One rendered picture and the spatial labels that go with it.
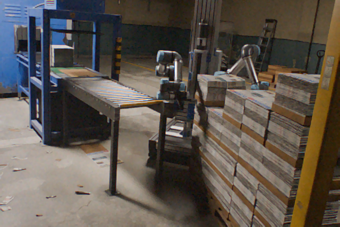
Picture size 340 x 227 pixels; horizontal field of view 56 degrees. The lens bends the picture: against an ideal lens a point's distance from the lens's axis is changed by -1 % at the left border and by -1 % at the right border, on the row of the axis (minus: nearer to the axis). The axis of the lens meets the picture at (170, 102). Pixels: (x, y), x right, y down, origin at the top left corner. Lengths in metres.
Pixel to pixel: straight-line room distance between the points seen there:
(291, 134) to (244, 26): 9.60
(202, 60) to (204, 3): 0.60
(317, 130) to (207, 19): 2.40
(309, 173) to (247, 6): 10.07
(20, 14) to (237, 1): 7.58
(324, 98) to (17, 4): 5.36
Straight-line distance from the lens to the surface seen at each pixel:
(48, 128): 4.02
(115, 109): 2.69
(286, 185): 1.90
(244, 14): 11.35
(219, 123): 2.57
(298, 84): 1.79
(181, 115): 3.55
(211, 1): 3.60
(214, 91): 2.81
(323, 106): 1.38
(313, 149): 1.42
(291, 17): 10.27
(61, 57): 4.64
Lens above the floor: 1.51
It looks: 14 degrees down
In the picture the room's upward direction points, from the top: 5 degrees clockwise
